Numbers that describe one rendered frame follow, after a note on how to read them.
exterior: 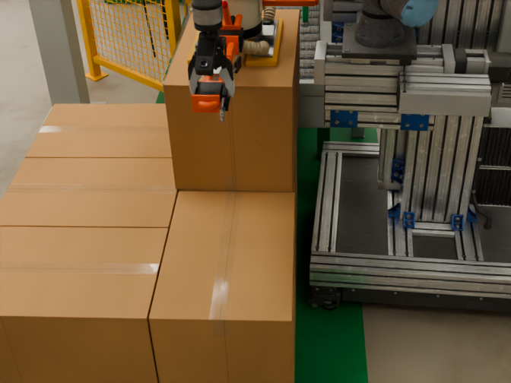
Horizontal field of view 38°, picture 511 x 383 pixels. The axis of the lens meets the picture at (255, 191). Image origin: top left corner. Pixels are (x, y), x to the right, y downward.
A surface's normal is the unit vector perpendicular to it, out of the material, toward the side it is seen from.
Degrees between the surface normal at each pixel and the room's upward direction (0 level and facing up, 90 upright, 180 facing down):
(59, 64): 90
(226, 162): 90
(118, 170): 0
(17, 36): 0
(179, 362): 90
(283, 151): 90
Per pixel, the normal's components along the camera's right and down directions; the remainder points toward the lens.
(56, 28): -0.06, 0.59
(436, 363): -0.04, -0.80
